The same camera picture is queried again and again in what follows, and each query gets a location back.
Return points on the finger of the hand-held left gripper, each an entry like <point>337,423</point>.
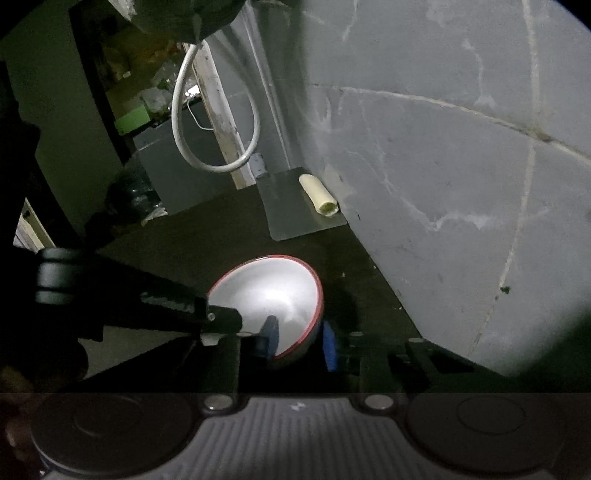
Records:
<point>184,304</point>

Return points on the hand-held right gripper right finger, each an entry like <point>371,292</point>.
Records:
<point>329,346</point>

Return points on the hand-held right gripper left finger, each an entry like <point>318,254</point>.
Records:
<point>271,339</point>

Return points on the white bowl with red rim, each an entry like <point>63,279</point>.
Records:
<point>272,300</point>

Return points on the black plastic bag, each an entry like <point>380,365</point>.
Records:
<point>131,194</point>

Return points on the dark grey cabinet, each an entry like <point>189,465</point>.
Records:
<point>184,184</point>

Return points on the grey cutting mat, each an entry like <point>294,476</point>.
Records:
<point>300,207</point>

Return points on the cream rolled cloth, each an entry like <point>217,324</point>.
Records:
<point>316,194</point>

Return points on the green box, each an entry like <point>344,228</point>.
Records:
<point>133,119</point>

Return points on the cluttered shelf items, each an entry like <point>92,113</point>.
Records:
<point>138,69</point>

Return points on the dark metal range hood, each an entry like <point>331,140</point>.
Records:
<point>184,18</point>

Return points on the wooden door frame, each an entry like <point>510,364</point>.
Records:
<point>221,120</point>

